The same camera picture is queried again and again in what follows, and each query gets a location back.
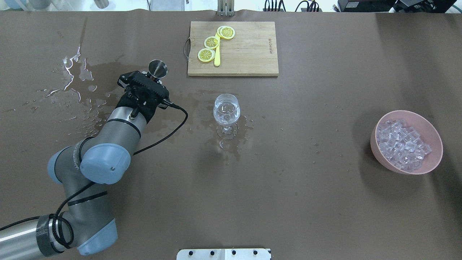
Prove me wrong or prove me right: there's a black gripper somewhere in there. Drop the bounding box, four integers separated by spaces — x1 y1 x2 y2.
117 71 170 110

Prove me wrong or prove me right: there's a steel double jigger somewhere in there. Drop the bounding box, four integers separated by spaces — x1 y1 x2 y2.
148 59 168 79

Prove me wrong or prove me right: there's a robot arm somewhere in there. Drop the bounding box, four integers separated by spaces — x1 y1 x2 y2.
1 69 171 260

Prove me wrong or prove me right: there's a clear wine glass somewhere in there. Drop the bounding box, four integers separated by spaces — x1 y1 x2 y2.
213 94 240 140

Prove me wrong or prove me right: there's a pile of clear ice cubes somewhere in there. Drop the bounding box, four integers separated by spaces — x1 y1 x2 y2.
375 118 432 172

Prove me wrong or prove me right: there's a yellow plastic knife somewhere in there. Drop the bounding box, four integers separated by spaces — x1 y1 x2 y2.
213 32 221 67

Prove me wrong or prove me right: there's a middle lemon slice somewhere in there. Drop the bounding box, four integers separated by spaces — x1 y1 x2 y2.
204 36 221 49

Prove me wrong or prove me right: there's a far lemon slice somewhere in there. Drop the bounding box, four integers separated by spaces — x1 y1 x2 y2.
217 25 236 40

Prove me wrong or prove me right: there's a wooden cutting board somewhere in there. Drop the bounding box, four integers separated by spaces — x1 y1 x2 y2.
187 21 279 76

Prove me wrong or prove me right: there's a pink bowl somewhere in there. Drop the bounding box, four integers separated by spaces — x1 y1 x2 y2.
370 110 444 175

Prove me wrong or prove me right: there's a lemon slice near handle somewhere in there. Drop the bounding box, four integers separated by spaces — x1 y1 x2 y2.
197 48 215 63

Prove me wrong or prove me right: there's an aluminium frame post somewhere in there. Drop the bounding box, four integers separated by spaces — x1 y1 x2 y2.
216 0 235 17

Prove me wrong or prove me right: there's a white pedestal base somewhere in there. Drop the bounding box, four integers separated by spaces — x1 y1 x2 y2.
176 248 272 260

